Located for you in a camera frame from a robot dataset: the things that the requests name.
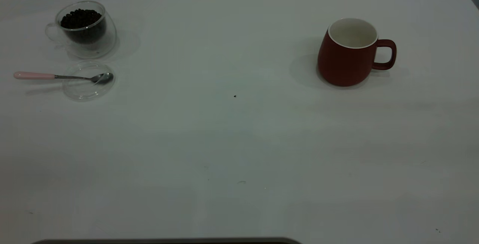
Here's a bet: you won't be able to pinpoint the red ceramic mug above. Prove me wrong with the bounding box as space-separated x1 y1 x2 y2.
317 18 397 87

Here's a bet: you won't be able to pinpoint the pink handled metal spoon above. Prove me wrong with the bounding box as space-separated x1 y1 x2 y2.
13 71 114 85

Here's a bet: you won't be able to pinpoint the clear glass cup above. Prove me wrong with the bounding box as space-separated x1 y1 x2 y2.
45 0 117 59

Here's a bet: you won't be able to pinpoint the coffee beans pile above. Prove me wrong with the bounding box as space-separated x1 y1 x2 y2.
61 9 106 44

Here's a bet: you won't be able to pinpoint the clear round glass dish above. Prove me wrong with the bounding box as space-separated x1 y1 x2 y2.
62 61 116 101

